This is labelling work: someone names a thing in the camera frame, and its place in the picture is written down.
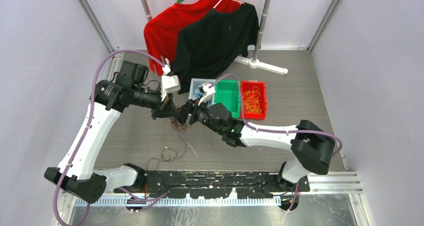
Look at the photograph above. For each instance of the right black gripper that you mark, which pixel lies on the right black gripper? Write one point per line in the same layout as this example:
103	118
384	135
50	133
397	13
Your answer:
190	107

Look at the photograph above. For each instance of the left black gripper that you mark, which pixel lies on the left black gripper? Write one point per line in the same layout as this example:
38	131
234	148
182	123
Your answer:
166	108

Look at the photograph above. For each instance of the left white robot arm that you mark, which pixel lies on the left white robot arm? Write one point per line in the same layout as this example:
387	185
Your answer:
75	174

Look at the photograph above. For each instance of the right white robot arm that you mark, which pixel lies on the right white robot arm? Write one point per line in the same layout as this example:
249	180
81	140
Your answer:
312	148

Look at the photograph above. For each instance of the white plastic bin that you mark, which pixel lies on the white plastic bin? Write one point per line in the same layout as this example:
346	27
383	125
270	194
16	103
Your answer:
194	92

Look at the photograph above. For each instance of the green plastic bin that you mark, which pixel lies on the green plastic bin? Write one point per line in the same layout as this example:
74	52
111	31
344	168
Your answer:
227	93

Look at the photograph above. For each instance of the black t-shirt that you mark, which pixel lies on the black t-shirt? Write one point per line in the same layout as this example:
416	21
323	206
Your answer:
206	48

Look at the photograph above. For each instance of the red plastic bin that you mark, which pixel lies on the red plastic bin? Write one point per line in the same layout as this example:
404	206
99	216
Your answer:
254	100

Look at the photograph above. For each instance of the red t-shirt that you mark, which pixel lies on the red t-shirt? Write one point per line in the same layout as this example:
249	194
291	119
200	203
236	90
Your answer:
161	32

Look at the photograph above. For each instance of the white clothes rack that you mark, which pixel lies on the white clothes rack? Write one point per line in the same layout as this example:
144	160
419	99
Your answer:
253	62

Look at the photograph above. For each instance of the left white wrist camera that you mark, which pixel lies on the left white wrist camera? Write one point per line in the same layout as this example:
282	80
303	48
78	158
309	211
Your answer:
169	84

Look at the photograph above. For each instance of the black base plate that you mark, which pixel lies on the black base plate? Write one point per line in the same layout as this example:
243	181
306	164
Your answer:
213	184

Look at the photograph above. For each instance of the white slotted cable duct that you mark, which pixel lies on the white slotted cable duct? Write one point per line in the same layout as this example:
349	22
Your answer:
126	200

